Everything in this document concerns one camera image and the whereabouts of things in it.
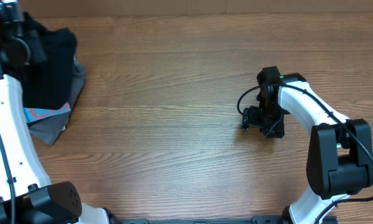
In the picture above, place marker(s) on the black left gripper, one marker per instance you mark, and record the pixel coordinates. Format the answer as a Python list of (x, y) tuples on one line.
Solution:
[(34, 38)]

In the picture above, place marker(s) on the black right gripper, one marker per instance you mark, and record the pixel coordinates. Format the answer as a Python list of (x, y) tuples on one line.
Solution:
[(268, 123)]

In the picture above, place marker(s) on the black t-shirt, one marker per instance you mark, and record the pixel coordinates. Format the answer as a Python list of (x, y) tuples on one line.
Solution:
[(47, 84)]

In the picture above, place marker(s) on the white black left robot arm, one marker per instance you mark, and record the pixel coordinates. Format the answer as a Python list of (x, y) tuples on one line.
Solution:
[(27, 194)]

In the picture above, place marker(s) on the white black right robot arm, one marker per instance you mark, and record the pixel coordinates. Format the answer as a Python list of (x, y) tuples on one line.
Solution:
[(340, 159)]

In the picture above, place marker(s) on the cardboard back panel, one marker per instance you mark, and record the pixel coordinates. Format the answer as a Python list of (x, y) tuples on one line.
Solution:
[(90, 8)]

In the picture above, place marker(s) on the light blue printed t-shirt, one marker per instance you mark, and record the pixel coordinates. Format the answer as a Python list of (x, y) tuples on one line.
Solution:
[(36, 114)]

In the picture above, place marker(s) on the grey folded t-shirt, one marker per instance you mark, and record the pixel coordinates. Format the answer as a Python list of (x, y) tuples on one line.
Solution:
[(49, 129)]

